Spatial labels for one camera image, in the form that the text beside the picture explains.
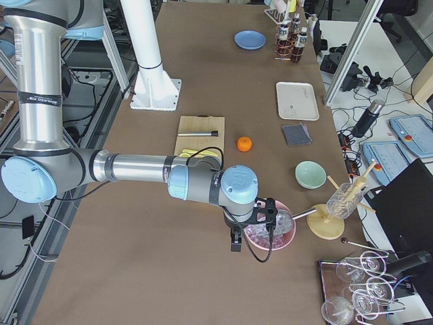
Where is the green bowl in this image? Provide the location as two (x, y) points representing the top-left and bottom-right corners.
(295, 160), (327, 190)

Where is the yellow plastic knife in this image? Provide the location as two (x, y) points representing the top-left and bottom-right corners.
(181, 148), (219, 158)

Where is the tea bottle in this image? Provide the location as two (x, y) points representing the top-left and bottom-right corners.
(276, 20), (290, 57)
(291, 27), (307, 63)
(291, 13), (300, 35)

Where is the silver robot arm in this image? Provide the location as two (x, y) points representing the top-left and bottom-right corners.
(1, 1), (258, 251)

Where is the blue plate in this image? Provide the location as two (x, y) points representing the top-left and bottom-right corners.
(234, 30), (267, 50)

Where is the cream rabbit tray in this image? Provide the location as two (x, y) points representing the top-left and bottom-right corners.
(276, 81), (319, 121)

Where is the clear glass mug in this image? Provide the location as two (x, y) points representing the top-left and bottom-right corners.
(326, 183), (363, 219)

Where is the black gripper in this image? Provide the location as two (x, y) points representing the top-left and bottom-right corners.
(224, 211), (250, 252)

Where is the aluminium frame post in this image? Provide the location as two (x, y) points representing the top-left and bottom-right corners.
(323, 0), (384, 107)

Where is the teach pendant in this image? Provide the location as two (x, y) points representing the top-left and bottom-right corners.
(362, 141), (411, 186)
(389, 114), (432, 158)

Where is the black thermos bottle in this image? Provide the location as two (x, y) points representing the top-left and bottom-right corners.
(351, 99), (385, 138)

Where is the pink bowl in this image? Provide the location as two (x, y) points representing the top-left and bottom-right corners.
(244, 200), (296, 251)

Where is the steel muddler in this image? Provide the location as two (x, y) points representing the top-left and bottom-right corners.
(177, 130), (219, 137)

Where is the grey cloth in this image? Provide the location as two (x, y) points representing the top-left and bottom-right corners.
(281, 123), (312, 146)

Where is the metal ice scoop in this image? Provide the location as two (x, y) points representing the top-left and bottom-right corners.
(273, 208), (317, 236)

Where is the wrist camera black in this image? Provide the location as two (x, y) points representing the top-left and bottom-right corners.
(253, 197), (278, 234)

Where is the orange mandarin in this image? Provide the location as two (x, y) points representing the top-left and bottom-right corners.
(236, 136), (253, 152)

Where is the wooden cutting board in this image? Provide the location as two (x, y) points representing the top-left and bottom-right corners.
(174, 116), (225, 155)

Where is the copper wire bottle rack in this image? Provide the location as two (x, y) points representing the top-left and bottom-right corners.
(274, 18), (306, 62)

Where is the cocktail glass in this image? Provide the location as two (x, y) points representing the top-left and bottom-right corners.
(359, 251), (386, 276)
(321, 297), (354, 325)
(349, 277), (394, 320)
(336, 257), (365, 283)

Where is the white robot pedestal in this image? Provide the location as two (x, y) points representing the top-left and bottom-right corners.
(121, 0), (181, 112)

